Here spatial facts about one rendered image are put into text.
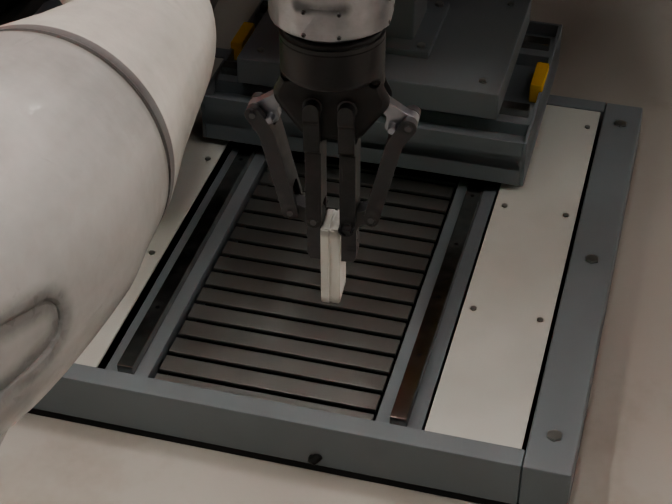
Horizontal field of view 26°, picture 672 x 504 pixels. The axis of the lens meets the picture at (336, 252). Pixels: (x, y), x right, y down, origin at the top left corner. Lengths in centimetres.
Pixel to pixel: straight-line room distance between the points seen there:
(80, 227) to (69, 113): 4
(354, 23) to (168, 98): 44
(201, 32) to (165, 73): 7
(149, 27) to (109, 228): 13
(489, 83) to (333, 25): 118
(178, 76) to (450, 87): 158
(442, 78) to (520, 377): 51
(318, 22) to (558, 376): 98
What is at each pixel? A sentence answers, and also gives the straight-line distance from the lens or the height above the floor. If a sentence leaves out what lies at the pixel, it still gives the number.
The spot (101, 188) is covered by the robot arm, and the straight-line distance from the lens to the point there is 47.
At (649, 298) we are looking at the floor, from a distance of 214.
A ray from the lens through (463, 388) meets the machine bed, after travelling 185.
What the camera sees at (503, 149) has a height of 15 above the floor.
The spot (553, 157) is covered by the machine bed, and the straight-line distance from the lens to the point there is 226.
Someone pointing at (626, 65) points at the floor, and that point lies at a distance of 267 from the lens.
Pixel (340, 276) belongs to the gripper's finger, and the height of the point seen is 64.
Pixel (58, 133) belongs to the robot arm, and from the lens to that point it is 47.
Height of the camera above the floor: 135
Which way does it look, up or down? 38 degrees down
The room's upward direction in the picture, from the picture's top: straight up
